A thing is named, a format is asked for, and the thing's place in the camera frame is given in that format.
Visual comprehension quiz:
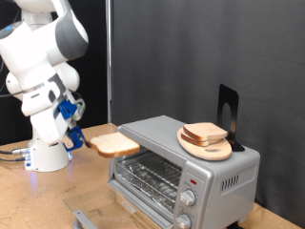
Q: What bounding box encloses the glass oven door with handle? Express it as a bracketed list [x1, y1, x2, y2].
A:
[62, 182, 166, 229]

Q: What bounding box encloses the silver oven temperature knob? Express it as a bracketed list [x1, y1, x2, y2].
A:
[179, 189, 197, 207]

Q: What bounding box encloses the grey backdrop fabric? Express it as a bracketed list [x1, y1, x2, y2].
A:
[112, 0, 305, 228]

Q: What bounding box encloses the spatula with blue grip block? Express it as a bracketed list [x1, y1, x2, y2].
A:
[64, 126, 93, 152]

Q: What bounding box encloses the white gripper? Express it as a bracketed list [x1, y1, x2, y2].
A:
[30, 89, 80, 151]

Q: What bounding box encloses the thick white bread slice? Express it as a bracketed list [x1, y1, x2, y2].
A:
[89, 132, 141, 159]

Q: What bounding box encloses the silver toaster oven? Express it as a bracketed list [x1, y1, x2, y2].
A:
[109, 114, 261, 229]

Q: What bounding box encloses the silver oven timer knob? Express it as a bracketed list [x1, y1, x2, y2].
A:
[174, 213, 193, 229]

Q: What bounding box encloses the oval wooden cutting board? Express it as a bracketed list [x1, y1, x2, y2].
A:
[176, 127, 234, 161]

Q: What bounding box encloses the plain black base cable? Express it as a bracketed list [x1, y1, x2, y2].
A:
[0, 156, 27, 162]

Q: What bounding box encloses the black curtain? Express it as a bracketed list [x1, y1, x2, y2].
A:
[0, 0, 109, 146]

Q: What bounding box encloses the metal wire oven rack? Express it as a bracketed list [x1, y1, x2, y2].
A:
[115, 151, 183, 209]

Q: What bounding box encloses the base cable with metal connector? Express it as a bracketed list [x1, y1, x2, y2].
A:
[0, 147, 31, 156]

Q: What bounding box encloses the vertical metal pole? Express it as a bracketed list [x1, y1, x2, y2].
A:
[105, 0, 113, 124]

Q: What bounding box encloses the black metal bookend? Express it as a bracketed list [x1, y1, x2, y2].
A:
[216, 83, 246, 153]

